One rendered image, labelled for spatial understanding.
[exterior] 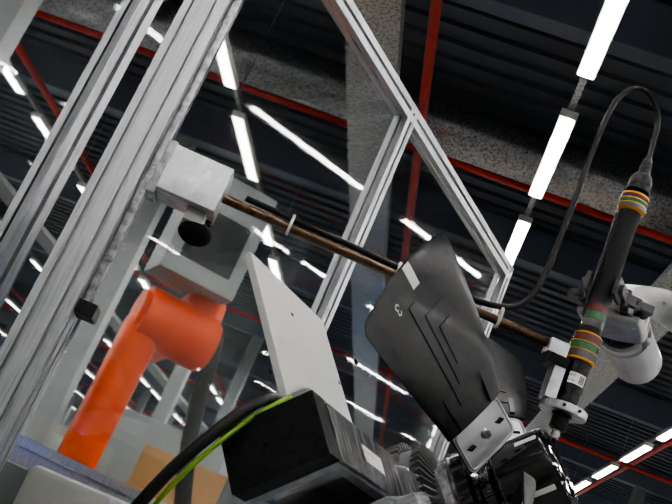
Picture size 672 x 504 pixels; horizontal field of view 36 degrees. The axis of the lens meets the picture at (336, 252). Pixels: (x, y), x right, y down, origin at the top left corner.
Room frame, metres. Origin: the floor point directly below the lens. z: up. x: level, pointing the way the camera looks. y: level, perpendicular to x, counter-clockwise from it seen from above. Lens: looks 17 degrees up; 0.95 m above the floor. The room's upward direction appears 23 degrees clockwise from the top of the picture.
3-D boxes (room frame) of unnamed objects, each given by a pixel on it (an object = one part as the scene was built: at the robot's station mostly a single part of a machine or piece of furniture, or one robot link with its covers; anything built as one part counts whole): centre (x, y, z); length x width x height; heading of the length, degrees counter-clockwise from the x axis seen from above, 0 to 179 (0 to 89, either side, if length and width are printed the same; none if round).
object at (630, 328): (1.54, -0.45, 1.53); 0.11 x 0.10 x 0.07; 147
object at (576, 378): (1.45, -0.39, 1.52); 0.04 x 0.04 x 0.46
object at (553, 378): (1.44, -0.38, 1.37); 0.09 x 0.07 x 0.10; 92
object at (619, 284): (1.44, -0.43, 1.53); 0.07 x 0.03 x 0.03; 147
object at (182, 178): (1.42, 0.23, 1.41); 0.10 x 0.07 x 0.08; 92
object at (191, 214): (1.42, 0.20, 1.35); 0.05 x 0.04 x 0.05; 92
